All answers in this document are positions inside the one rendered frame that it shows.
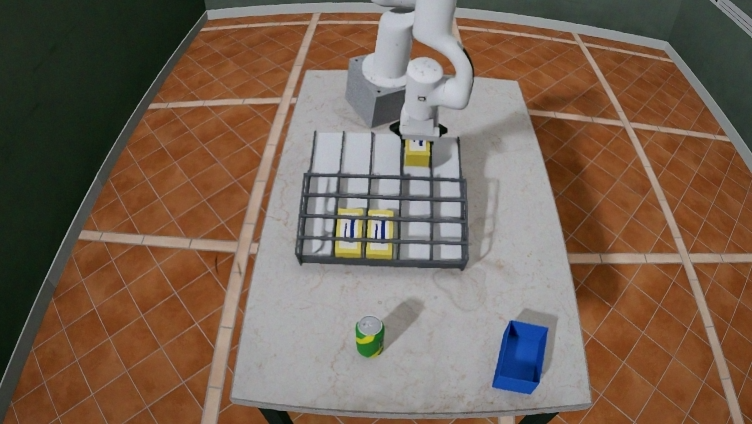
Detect blue open box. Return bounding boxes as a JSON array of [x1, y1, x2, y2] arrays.
[[492, 323, 548, 394]]

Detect grey metal grid rack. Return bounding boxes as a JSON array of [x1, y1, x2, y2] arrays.
[[303, 177, 461, 261]]

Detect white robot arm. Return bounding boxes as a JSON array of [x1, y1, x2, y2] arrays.
[[362, 0, 474, 142]]

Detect yellow butter carton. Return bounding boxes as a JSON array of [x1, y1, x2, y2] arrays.
[[335, 209, 363, 258], [366, 210, 393, 259], [405, 139, 430, 167]]

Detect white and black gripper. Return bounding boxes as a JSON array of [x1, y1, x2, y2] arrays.
[[389, 103, 448, 149]]

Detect green and yellow drink can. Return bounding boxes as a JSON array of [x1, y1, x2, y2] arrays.
[[355, 315, 384, 358]]

